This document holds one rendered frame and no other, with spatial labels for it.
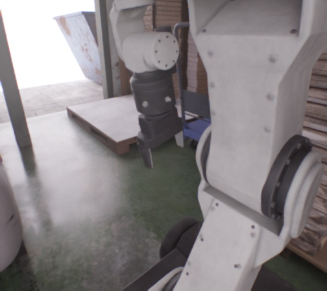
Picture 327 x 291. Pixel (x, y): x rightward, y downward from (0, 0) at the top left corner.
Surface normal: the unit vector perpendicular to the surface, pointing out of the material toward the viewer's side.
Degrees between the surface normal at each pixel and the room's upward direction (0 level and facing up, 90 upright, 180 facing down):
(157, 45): 90
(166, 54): 90
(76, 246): 0
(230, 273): 60
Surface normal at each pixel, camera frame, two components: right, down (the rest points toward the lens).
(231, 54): -0.74, 0.41
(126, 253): 0.00, -0.92
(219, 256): -0.65, -0.24
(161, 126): 0.65, 0.29
